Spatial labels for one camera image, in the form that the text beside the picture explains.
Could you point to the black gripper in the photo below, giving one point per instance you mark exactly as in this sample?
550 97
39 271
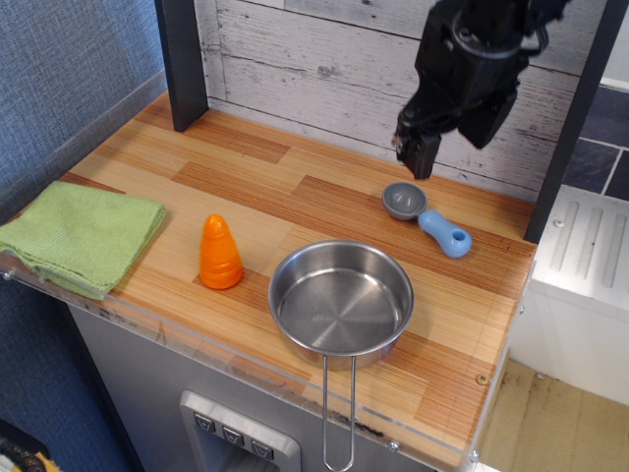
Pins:
468 64

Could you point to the blue spoon with grey bowl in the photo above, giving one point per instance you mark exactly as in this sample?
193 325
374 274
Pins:
405 201

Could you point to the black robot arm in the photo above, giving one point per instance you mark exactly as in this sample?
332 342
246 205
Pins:
535 39

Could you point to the white ridged sink unit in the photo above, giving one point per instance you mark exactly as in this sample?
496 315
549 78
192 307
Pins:
573 324

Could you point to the orange toy carrot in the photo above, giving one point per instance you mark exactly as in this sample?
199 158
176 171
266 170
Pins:
220 262

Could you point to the silver dispenser button panel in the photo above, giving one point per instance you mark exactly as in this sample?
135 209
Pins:
225 440

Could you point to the green folded cloth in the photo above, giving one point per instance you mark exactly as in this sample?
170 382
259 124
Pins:
80 238

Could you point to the clear acrylic edge guard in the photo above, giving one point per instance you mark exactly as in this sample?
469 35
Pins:
430 394

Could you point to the yellow object at corner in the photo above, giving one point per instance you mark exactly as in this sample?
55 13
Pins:
39 463

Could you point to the dark grey right post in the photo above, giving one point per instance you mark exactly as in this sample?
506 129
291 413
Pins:
609 27

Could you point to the dark grey post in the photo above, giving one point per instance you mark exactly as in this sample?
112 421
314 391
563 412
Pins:
180 44
609 27

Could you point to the steel pot with wire handle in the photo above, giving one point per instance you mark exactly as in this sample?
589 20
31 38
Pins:
340 305

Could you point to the dark grey left post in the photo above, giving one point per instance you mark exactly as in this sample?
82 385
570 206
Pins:
180 44

